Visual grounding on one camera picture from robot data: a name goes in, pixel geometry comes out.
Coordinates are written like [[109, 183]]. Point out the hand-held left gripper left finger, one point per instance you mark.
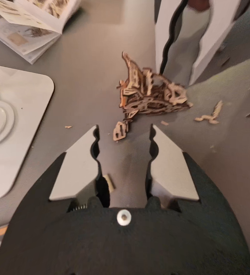
[[75, 171]]

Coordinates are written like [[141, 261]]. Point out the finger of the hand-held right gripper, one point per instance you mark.
[[162, 21], [219, 28]]

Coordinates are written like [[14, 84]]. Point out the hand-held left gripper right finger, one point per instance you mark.
[[172, 171]]

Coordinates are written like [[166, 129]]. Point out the wooden mechanical model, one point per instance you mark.
[[148, 98]]

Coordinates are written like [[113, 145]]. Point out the person's right hand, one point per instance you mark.
[[200, 5]]

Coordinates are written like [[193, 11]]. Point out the cream wax cylinder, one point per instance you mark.
[[108, 182]]

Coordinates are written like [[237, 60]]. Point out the small shield-shaped wooden plate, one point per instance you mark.
[[120, 132]]

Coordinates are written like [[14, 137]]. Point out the zigzag wooden piece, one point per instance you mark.
[[206, 119]]

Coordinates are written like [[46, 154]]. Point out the white tablet stand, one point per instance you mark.
[[26, 129]]

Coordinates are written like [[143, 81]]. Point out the open instruction booklet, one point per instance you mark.
[[30, 28]]

